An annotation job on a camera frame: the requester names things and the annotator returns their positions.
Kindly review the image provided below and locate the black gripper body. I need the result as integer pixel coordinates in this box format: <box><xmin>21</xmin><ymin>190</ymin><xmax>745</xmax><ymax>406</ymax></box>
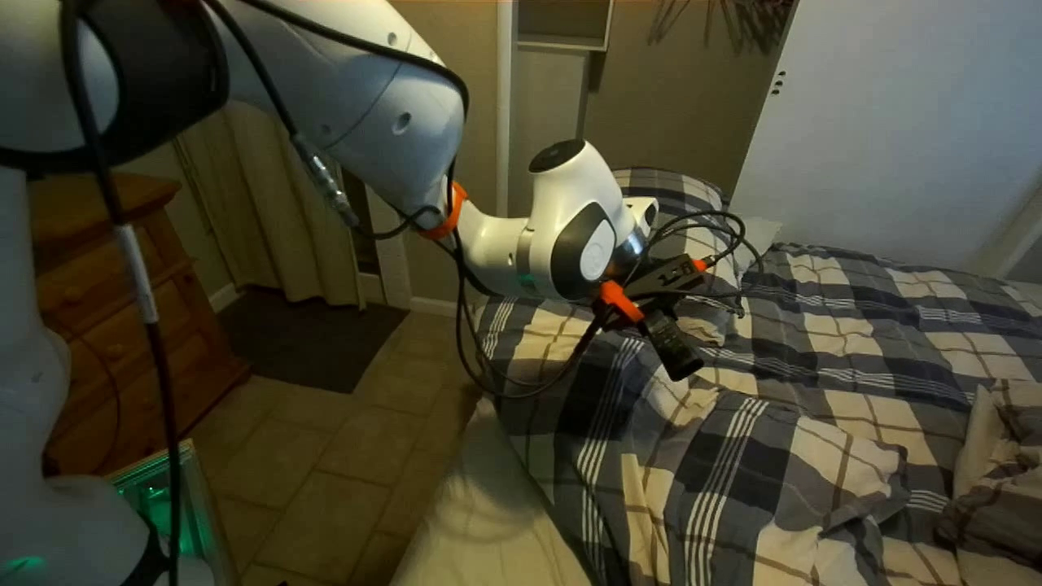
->
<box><xmin>629</xmin><ymin>278</ymin><xmax>696</xmax><ymax>321</ymax></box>

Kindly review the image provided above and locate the black remote controller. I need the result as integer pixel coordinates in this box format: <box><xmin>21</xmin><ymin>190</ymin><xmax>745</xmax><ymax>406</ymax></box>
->
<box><xmin>641</xmin><ymin>307</ymin><xmax>710</xmax><ymax>385</ymax></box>

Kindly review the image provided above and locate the plaid blanket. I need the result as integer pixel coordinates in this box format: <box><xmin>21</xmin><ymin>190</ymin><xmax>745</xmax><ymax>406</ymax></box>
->
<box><xmin>472</xmin><ymin>237</ymin><xmax>1042</xmax><ymax>586</ymax></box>

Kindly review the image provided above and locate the green lit robot base platform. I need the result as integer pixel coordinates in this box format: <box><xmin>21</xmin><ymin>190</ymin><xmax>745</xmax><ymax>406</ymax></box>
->
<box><xmin>108</xmin><ymin>437</ymin><xmax>238</xmax><ymax>586</ymax></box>

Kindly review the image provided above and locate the bed with beige sheet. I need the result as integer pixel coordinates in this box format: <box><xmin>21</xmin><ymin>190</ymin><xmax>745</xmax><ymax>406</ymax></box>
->
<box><xmin>386</xmin><ymin>391</ymin><xmax>595</xmax><ymax>586</ymax></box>

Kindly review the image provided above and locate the plaid pillow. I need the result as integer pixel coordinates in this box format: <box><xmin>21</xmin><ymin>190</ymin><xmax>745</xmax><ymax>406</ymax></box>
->
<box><xmin>613</xmin><ymin>164</ymin><xmax>750</xmax><ymax>321</ymax></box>

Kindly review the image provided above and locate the white pillow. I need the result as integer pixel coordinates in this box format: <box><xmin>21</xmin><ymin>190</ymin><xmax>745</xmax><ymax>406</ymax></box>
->
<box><xmin>727</xmin><ymin>211</ymin><xmax>787</xmax><ymax>273</ymax></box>

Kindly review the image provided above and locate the white closet door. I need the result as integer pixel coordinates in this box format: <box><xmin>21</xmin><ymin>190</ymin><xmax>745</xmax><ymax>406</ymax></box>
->
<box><xmin>724</xmin><ymin>0</ymin><xmax>1042</xmax><ymax>281</ymax></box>

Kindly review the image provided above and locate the white closet shelf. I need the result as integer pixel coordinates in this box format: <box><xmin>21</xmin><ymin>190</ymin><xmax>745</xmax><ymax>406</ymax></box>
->
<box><xmin>511</xmin><ymin>0</ymin><xmax>619</xmax><ymax>51</ymax></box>

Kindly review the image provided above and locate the dark floor rug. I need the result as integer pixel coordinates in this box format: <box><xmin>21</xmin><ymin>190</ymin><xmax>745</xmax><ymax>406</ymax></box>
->
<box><xmin>216</xmin><ymin>283</ymin><xmax>409</xmax><ymax>396</ymax></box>

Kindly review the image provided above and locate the beige curtain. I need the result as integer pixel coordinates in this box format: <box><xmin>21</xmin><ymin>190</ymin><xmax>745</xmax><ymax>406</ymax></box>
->
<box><xmin>174</xmin><ymin>102</ymin><xmax>383</xmax><ymax>309</ymax></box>

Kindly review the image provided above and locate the wooden dresser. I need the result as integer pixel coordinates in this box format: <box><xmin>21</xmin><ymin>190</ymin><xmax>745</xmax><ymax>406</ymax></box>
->
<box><xmin>30</xmin><ymin>172</ymin><xmax>253</xmax><ymax>481</ymax></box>

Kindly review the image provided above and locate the dried branches wall decoration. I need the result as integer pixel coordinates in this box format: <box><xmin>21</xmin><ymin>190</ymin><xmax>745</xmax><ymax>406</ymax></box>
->
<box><xmin>648</xmin><ymin>0</ymin><xmax>802</xmax><ymax>59</ymax></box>

